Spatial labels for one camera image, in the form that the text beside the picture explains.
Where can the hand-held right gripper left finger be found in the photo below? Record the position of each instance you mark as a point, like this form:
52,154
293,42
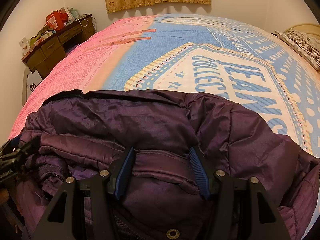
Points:
123,172

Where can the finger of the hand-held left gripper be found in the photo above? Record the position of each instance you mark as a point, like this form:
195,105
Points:
17,146

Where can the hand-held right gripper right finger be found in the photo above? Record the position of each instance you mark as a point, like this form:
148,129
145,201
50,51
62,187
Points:
198,170

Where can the purple quilted jacket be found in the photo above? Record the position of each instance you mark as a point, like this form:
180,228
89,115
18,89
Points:
150,120

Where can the pile of olive clothes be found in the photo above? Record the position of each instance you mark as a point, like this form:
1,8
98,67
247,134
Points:
40,36

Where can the white paper bag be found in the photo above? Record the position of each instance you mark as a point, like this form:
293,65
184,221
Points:
33,80

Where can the brown wooden desk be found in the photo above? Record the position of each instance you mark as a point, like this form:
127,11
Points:
42,55

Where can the white picture box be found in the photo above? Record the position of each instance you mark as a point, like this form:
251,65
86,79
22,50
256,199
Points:
24,45

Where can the red gift box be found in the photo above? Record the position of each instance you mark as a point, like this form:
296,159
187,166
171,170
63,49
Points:
53,20

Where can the pink and blue printed bedsheet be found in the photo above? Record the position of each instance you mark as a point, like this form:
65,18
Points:
175,35

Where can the light blue bag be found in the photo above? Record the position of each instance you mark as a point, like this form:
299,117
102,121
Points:
73,13

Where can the patterned grey pillow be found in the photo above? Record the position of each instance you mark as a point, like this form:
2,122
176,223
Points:
300,45

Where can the cream wooden headboard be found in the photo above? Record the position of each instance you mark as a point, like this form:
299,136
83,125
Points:
307,28

